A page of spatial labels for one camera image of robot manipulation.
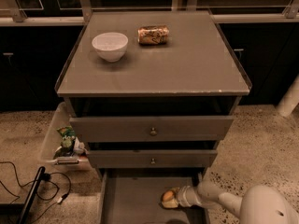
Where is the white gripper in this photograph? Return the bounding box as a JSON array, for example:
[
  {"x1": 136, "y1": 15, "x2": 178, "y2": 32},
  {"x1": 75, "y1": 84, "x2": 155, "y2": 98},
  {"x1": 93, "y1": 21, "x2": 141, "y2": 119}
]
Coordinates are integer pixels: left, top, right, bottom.
[{"x1": 162, "y1": 186, "x2": 202, "y2": 209}]

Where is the orange fruit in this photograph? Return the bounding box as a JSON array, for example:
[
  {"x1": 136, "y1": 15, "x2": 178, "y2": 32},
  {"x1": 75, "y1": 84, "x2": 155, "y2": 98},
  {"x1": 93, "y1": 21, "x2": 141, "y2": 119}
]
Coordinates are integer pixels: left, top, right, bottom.
[{"x1": 162, "y1": 190, "x2": 175, "y2": 202}]

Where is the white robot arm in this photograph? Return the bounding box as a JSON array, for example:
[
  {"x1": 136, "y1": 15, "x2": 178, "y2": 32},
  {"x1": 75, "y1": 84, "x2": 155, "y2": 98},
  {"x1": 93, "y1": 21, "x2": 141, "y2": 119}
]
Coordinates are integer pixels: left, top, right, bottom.
[{"x1": 162, "y1": 181, "x2": 299, "y2": 224}]

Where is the grey bottom drawer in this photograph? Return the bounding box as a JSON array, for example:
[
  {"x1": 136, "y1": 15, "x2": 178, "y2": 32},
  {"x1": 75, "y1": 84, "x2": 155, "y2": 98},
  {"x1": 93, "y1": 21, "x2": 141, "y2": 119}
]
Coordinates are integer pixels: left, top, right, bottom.
[{"x1": 99, "y1": 168, "x2": 210, "y2": 224}]

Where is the grey drawer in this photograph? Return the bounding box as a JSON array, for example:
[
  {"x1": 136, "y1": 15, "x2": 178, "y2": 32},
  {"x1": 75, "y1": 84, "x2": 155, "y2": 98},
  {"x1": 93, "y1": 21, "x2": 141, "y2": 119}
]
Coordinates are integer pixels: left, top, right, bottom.
[
  {"x1": 69, "y1": 116, "x2": 233, "y2": 142},
  {"x1": 87, "y1": 150, "x2": 217, "y2": 168},
  {"x1": 99, "y1": 168, "x2": 210, "y2": 224}
]

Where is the brass top drawer knob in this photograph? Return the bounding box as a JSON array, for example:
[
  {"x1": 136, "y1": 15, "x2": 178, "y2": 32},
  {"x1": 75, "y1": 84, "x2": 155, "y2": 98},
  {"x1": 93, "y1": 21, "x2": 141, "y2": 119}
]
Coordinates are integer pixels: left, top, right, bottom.
[{"x1": 149, "y1": 127, "x2": 157, "y2": 136}]

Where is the grey top drawer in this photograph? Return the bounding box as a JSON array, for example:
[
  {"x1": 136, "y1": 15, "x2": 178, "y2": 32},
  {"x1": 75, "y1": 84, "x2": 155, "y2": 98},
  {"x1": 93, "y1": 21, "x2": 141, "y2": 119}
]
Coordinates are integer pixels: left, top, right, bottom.
[{"x1": 69, "y1": 116, "x2": 233, "y2": 142}]

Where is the grey middle drawer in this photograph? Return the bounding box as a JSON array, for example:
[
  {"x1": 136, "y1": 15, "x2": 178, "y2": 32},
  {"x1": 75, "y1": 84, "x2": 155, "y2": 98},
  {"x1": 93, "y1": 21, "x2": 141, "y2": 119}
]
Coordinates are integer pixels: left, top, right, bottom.
[{"x1": 87, "y1": 150, "x2": 217, "y2": 168}]

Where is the grey drawer cabinet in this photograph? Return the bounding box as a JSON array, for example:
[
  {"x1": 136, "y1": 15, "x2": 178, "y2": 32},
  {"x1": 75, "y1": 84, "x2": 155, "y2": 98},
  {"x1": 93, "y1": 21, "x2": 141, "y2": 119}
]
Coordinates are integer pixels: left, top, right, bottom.
[{"x1": 54, "y1": 10, "x2": 252, "y2": 224}]

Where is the green snack bag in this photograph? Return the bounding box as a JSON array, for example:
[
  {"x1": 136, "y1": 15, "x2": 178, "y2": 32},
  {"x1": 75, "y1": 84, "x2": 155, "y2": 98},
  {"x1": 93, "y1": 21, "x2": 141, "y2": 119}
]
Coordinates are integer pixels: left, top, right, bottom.
[{"x1": 54, "y1": 126, "x2": 76, "y2": 158}]

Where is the clear plastic storage bin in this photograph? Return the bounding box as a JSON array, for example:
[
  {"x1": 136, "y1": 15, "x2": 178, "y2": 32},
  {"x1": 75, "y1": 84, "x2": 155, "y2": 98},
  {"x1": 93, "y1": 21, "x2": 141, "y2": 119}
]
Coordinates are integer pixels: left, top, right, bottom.
[{"x1": 38, "y1": 103, "x2": 92, "y2": 172}]

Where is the white pole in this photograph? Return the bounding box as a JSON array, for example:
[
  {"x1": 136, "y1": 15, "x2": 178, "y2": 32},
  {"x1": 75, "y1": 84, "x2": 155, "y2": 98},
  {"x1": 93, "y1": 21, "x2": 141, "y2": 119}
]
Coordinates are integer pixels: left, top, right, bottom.
[{"x1": 277, "y1": 75, "x2": 299, "y2": 117}]

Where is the black flat bar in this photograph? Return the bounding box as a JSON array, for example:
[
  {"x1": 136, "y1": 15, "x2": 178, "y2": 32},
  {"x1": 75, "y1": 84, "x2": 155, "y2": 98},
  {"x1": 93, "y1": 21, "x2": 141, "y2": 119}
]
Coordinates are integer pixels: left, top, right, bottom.
[{"x1": 17, "y1": 166, "x2": 46, "y2": 224}]

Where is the crushed brown soda can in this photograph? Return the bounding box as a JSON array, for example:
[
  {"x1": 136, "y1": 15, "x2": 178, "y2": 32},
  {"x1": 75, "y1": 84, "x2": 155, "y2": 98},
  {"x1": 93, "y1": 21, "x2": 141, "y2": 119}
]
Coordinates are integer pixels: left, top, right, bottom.
[{"x1": 137, "y1": 25, "x2": 169, "y2": 45}]

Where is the white ceramic bowl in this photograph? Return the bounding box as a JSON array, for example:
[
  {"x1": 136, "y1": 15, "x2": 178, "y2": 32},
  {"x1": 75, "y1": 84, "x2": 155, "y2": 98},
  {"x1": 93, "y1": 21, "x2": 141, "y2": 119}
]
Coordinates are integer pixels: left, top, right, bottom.
[{"x1": 92, "y1": 32, "x2": 128, "y2": 62}]

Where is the black cable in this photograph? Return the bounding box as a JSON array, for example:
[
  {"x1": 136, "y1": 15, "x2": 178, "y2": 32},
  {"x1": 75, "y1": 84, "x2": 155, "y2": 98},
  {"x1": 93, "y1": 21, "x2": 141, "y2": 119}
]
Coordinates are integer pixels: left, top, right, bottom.
[{"x1": 0, "y1": 161, "x2": 73, "y2": 224}]

